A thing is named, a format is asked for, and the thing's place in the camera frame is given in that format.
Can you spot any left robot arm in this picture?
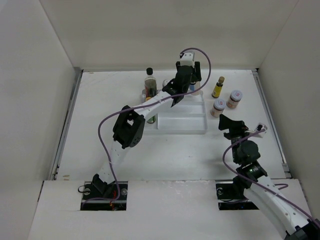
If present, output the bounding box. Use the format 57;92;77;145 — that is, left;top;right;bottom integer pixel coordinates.
91;60;202;200

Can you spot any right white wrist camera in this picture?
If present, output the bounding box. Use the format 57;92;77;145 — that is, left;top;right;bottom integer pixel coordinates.
255;122;268;138

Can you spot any white divided organizer tray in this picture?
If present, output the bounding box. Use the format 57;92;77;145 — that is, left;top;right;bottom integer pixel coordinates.
143;91;208;135

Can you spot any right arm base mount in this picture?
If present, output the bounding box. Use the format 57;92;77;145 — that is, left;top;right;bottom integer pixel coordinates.
215;176;259;211

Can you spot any white granule jar blue label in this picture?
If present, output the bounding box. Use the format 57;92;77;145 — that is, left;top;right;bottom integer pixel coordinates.
162;79;170;88

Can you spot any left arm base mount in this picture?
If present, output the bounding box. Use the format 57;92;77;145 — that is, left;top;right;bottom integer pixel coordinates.
77;174;129;211

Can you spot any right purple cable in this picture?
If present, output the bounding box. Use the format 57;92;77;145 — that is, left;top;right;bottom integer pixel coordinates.
221;129;320;227

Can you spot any orange spice jar front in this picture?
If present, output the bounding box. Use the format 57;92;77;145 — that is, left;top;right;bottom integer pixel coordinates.
210;98;226;118

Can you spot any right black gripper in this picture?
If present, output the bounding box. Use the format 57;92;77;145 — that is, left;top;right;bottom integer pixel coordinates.
218;113;254;163

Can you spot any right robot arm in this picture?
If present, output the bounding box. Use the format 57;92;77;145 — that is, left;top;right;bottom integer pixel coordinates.
216;114;320;240

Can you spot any dark soy sauce bottle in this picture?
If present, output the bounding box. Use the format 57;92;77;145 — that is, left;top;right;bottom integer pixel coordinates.
144;67;157;98

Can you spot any small yellow oil bottle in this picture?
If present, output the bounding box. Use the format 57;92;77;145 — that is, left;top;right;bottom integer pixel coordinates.
211;76;225;98

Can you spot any orange spice jar back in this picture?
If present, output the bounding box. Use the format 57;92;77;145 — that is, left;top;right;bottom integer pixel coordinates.
226;90;243;109

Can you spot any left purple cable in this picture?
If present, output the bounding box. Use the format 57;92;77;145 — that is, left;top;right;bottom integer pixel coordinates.
80;47;212;210

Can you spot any purple cable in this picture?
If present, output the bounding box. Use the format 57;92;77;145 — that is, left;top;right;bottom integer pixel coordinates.
80;47;212;210
221;129;320;227

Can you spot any orange spice jar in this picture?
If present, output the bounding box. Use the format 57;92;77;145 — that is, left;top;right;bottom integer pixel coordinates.
226;90;243;109
210;98;226;118

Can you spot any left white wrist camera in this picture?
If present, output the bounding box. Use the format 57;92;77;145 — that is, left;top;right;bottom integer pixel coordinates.
179;50;195;68

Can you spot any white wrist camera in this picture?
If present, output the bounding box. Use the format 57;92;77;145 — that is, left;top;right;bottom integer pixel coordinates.
179;50;195;68
255;122;268;138

